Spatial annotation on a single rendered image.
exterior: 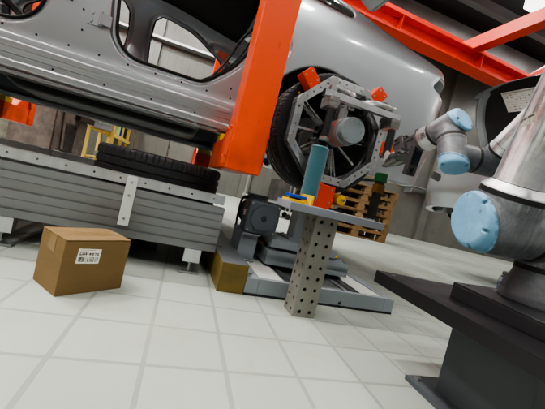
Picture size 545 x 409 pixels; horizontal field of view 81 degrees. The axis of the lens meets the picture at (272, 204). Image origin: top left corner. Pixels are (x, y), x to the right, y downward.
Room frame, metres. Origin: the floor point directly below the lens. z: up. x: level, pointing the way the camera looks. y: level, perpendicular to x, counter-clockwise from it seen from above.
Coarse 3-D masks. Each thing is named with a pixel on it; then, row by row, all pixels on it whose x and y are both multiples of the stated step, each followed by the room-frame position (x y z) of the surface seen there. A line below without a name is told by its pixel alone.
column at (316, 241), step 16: (304, 224) 1.37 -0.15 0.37; (320, 224) 1.28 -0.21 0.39; (336, 224) 1.30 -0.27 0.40; (304, 240) 1.33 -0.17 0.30; (320, 240) 1.29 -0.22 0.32; (304, 256) 1.29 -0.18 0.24; (320, 256) 1.30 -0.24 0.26; (304, 272) 1.28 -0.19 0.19; (320, 272) 1.30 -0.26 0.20; (288, 288) 1.37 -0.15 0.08; (304, 288) 1.31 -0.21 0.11; (320, 288) 1.31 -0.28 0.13; (288, 304) 1.33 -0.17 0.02; (304, 304) 1.29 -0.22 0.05
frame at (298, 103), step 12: (324, 84) 1.67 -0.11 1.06; (348, 84) 1.71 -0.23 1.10; (300, 96) 1.63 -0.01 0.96; (312, 96) 1.65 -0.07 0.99; (360, 96) 1.76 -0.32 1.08; (300, 108) 1.64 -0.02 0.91; (372, 120) 1.82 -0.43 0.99; (288, 132) 1.64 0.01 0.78; (372, 132) 1.84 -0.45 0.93; (384, 132) 1.80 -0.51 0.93; (288, 144) 1.65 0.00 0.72; (372, 144) 1.83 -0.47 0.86; (300, 156) 1.66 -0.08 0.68; (372, 156) 1.79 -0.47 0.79; (300, 168) 1.71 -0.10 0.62; (360, 168) 1.78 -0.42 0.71; (372, 168) 1.79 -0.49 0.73; (324, 180) 1.71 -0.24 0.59; (336, 180) 1.73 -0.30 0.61; (348, 180) 1.80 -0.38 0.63
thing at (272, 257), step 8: (256, 248) 1.85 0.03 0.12; (264, 248) 1.72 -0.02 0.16; (272, 248) 1.73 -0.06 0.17; (280, 248) 1.76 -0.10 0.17; (264, 256) 1.68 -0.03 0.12; (272, 256) 1.68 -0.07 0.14; (280, 256) 1.69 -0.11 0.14; (288, 256) 1.70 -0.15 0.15; (336, 256) 1.96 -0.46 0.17; (272, 264) 1.68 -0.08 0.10; (280, 264) 1.69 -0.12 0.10; (288, 264) 1.71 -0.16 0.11; (328, 264) 1.78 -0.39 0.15; (336, 264) 1.79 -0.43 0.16; (344, 264) 1.81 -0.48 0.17; (328, 272) 1.78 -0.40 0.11; (336, 272) 1.80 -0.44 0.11; (344, 272) 1.81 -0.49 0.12
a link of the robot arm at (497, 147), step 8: (504, 128) 1.03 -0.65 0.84; (512, 128) 0.99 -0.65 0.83; (496, 136) 1.05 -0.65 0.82; (504, 136) 1.01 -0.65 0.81; (488, 144) 1.07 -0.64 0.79; (496, 144) 1.03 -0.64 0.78; (504, 144) 1.01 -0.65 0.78; (488, 152) 1.06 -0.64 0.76; (496, 152) 1.03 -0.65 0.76; (480, 160) 1.05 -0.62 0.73; (488, 160) 1.05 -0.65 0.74; (496, 160) 1.04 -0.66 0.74; (480, 168) 1.06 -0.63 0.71; (488, 168) 1.06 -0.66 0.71; (496, 168) 1.06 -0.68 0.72; (488, 176) 1.10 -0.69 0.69
